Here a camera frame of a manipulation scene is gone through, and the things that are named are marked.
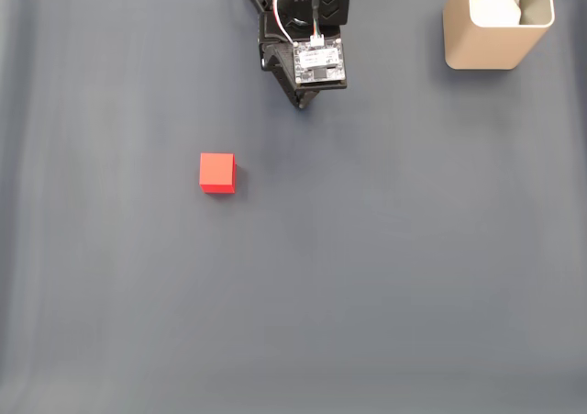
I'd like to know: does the beige rounded box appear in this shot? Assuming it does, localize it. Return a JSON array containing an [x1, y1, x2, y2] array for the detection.
[[442, 0, 557, 72]]

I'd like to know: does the dark grey table mat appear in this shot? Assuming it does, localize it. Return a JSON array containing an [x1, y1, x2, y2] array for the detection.
[[0, 0, 587, 414]]

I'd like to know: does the white red servo cable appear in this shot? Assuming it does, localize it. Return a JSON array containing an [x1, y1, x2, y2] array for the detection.
[[272, 0, 306, 47]]

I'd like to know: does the red cube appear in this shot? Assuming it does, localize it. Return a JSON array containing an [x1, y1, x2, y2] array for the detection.
[[198, 151, 238, 196]]

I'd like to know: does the white crumpled paper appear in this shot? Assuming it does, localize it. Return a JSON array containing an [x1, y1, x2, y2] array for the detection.
[[470, 0, 525, 28]]

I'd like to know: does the camera circuit board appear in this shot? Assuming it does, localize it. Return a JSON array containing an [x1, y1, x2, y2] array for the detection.
[[292, 37, 349, 90]]

